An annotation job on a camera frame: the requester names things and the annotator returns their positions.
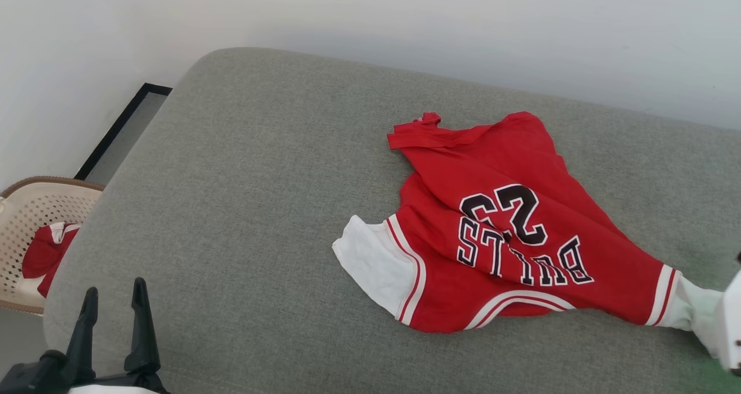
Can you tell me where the red garment with white trim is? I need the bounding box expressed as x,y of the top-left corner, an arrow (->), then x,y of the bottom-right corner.
22,222 -> 82,298

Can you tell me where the black framed floor panel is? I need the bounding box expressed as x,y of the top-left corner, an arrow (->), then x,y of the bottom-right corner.
74,83 -> 173,186

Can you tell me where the beige plastic laundry basket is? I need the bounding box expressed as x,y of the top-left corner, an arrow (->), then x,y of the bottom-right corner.
0,176 -> 105,316

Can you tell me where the red Bulls basketball jersey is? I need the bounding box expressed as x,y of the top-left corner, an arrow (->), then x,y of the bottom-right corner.
332,112 -> 724,348

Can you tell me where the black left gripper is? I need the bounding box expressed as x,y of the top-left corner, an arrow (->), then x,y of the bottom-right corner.
63,277 -> 170,394

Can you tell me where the grey fabric sofa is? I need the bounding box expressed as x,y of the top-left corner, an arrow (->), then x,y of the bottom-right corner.
43,47 -> 741,394

